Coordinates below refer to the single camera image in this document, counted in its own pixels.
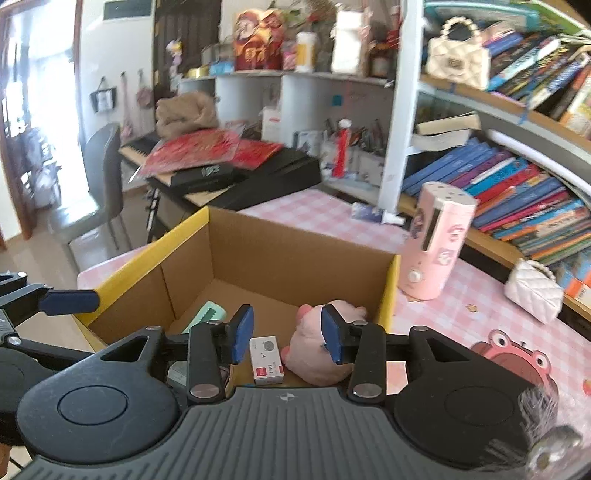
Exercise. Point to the dark wooden door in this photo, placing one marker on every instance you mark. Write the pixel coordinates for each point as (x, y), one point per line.
(184, 32)

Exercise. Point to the brown fuzzy blanket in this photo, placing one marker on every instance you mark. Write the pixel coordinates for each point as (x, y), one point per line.
(184, 115)

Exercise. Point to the teal flat book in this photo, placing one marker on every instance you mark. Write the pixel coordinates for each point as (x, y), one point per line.
(480, 11)

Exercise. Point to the white paper roll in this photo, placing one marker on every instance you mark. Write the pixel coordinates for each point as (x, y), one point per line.
(535, 150)

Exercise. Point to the pink checkered tablecloth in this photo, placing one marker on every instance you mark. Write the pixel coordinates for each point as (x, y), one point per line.
(461, 318)

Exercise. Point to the thick beige paperback book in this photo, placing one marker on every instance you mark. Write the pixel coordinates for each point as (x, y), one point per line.
(443, 136)

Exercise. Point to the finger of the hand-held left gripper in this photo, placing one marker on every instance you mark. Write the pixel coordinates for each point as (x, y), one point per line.
(69, 302)
(51, 354)

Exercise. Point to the pink cylindrical humidifier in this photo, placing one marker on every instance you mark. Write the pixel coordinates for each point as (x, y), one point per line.
(434, 249)

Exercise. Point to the dried flower bunch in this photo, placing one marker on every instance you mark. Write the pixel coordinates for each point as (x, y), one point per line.
(314, 7)

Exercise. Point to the mint green comb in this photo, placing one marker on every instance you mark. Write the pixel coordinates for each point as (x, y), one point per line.
(207, 316)

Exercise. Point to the black flat box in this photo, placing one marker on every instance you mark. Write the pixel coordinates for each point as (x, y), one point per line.
(203, 177)

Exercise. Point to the small hanging doll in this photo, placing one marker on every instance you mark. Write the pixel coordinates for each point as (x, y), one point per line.
(173, 51)

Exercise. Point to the small white spray bottle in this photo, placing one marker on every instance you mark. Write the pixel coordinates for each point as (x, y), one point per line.
(369, 213)

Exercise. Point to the brown cardboard box yellow rim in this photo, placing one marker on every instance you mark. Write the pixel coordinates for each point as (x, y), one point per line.
(277, 258)

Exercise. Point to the small white quilted handbag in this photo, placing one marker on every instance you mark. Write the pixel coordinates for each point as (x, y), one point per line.
(533, 293)

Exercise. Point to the white jar yellow label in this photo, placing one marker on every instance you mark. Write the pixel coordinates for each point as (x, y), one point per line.
(305, 53)

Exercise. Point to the orange white small box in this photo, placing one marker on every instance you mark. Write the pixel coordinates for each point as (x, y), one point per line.
(577, 284)

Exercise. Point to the black electronic keyboard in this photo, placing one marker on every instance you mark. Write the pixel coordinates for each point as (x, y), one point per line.
(277, 180)

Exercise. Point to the red white toy dispenser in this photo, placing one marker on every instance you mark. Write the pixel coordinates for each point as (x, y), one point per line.
(344, 147)

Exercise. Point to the white carton shaped container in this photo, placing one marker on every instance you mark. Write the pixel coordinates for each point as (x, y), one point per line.
(348, 46)

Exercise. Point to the white wooden bookshelf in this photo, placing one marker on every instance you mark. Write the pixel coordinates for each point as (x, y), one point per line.
(395, 138)

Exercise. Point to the grey chair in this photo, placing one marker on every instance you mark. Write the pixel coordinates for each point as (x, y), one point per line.
(101, 175)

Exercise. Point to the large red paper decoration pack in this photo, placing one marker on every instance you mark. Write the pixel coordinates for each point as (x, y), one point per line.
(194, 152)

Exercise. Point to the pink hanging wall bag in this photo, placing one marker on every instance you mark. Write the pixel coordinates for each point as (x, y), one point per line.
(144, 97)

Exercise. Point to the metal keyboard stand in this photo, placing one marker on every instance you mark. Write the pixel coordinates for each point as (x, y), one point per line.
(152, 217)

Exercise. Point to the white small eraser box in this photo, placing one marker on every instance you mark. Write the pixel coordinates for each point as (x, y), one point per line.
(267, 362)

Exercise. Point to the small red paper decoration pack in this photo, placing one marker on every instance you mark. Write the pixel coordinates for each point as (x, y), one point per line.
(258, 152)

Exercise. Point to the row of colourful thick books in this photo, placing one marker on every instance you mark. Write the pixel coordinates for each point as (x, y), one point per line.
(545, 74)

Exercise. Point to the blue small box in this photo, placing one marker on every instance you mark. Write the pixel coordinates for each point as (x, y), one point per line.
(221, 69)

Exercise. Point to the row of blue spined books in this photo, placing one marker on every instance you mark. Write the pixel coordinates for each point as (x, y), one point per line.
(508, 198)

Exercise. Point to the black hanging wall pouch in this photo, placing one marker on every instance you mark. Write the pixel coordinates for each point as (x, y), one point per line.
(102, 99)

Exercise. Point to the green flat book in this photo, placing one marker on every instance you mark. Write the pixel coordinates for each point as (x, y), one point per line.
(558, 14)

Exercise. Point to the dark glass jar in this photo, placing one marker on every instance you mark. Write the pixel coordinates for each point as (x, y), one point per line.
(379, 62)

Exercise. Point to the white pen holder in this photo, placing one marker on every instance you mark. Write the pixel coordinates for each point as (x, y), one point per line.
(369, 164)

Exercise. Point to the white box red label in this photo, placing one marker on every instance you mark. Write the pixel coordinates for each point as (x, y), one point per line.
(271, 124)

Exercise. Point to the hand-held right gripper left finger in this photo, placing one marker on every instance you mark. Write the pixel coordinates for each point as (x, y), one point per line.
(242, 334)

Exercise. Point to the red couple figurine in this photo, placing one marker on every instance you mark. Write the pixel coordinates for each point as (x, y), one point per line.
(256, 46)

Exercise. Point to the yellow small tin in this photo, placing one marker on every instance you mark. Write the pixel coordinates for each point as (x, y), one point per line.
(197, 73)

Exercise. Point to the white cubby shelf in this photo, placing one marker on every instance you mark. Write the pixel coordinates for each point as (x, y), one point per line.
(244, 97)

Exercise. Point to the pink plush toy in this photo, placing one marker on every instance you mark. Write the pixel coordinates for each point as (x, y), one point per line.
(307, 346)

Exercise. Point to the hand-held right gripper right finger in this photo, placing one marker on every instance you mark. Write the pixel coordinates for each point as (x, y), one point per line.
(333, 334)

